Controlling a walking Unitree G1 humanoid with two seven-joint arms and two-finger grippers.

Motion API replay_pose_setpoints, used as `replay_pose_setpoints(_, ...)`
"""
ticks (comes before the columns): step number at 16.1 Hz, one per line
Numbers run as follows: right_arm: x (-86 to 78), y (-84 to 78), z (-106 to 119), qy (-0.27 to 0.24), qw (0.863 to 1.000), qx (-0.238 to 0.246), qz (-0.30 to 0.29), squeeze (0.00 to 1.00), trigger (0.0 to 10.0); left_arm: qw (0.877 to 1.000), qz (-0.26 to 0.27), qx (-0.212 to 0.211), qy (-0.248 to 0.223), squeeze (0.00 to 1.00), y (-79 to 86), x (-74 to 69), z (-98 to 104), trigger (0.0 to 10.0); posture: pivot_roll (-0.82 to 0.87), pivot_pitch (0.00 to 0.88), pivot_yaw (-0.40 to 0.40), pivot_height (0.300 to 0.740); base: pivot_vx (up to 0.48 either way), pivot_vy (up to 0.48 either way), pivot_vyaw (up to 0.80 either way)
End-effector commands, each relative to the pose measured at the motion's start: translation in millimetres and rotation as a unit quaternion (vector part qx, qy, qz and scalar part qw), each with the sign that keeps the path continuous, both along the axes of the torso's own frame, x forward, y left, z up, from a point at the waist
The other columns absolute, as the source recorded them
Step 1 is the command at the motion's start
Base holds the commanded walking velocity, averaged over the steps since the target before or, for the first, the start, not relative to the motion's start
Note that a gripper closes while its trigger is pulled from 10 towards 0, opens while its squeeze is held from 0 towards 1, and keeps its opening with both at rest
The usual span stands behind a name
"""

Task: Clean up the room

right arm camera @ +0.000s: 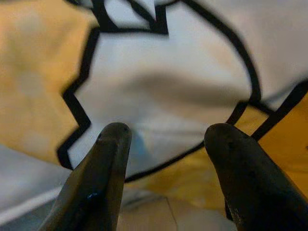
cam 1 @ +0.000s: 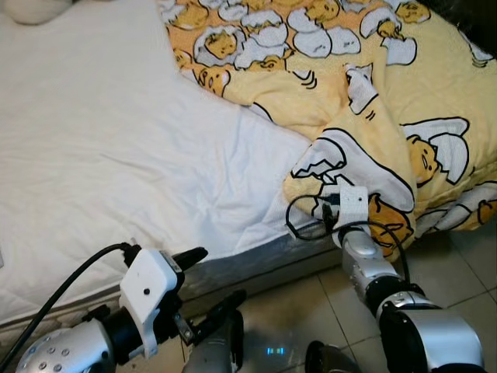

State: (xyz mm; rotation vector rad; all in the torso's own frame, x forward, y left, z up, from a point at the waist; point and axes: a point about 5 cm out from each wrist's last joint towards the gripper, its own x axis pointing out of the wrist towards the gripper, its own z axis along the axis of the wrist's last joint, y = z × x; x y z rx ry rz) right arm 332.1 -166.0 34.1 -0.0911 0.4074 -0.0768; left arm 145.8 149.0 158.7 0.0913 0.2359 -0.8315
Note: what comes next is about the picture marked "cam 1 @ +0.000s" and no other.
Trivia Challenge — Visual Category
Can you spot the grey left robot leg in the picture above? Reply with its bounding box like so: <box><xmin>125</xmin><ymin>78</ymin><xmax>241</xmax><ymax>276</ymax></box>
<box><xmin>182</xmin><ymin>307</ymin><xmax>245</xmax><ymax>373</ymax></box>

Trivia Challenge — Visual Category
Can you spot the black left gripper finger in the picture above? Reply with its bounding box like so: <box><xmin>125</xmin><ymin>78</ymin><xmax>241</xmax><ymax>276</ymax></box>
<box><xmin>172</xmin><ymin>246</ymin><xmax>210</xmax><ymax>270</ymax></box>
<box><xmin>190</xmin><ymin>289</ymin><xmax>249</xmax><ymax>344</ymax></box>

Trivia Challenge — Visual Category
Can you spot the grey robot leg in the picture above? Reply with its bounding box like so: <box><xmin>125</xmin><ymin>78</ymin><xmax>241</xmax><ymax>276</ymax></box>
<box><xmin>182</xmin><ymin>307</ymin><xmax>245</xmax><ymax>373</ymax></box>
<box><xmin>304</xmin><ymin>340</ymin><xmax>362</xmax><ymax>373</ymax></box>

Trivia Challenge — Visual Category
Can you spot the yellow cartoon egg blanket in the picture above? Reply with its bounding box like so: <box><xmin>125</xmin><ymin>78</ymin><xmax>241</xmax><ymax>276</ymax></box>
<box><xmin>155</xmin><ymin>0</ymin><xmax>497</xmax><ymax>261</ymax></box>

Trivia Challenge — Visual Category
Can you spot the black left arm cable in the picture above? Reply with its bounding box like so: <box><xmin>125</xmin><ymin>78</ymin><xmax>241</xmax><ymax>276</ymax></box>
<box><xmin>0</xmin><ymin>242</ymin><xmax>137</xmax><ymax>373</ymax></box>

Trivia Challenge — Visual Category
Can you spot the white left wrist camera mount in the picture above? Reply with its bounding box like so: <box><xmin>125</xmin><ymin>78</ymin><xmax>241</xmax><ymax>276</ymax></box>
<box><xmin>119</xmin><ymin>247</ymin><xmax>183</xmax><ymax>358</ymax></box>

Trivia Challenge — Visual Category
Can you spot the grey right robot leg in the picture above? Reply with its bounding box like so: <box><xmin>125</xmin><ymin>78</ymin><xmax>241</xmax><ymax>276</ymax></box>
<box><xmin>304</xmin><ymin>340</ymin><xmax>362</xmax><ymax>373</ymax></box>

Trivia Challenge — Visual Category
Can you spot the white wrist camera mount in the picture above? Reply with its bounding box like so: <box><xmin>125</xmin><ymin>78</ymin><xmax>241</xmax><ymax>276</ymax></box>
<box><xmin>119</xmin><ymin>247</ymin><xmax>183</xmax><ymax>358</ymax></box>
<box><xmin>335</xmin><ymin>185</ymin><xmax>370</xmax><ymax>228</ymax></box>

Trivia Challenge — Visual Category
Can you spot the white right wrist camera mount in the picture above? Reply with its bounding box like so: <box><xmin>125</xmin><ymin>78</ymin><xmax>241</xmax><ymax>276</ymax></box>
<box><xmin>335</xmin><ymin>185</ymin><xmax>370</xmax><ymax>228</ymax></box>

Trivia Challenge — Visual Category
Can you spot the white quilted mattress pad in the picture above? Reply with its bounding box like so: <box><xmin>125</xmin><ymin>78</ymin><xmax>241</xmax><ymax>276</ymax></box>
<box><xmin>0</xmin><ymin>0</ymin><xmax>327</xmax><ymax>327</ymax></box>

